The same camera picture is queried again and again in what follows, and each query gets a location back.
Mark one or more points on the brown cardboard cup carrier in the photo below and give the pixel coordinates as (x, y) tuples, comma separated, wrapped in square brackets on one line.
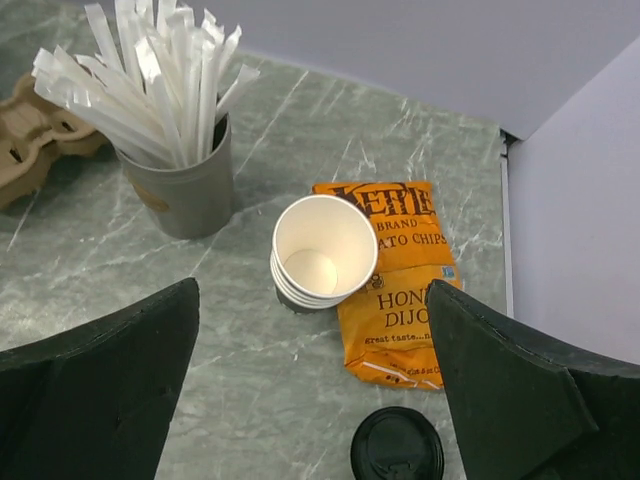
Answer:
[(34, 135)]

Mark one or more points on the stack of paper cups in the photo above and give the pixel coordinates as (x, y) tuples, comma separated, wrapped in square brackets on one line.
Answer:
[(323, 250)]

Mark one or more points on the orange potato chips bag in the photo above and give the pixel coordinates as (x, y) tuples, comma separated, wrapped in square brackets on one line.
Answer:
[(385, 326)]

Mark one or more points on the grey straw holder cup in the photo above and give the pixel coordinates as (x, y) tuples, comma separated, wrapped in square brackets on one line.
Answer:
[(192, 202)]

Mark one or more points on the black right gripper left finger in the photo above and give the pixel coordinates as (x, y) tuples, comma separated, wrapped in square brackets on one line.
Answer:
[(96, 401)]

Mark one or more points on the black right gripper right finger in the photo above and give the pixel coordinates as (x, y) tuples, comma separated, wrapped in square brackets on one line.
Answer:
[(526, 405)]

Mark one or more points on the white wrapped straws bundle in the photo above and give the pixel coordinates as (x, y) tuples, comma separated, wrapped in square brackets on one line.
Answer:
[(154, 87)]

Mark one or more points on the black plastic cup lid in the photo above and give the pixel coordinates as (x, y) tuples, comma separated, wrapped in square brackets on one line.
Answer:
[(396, 443)]

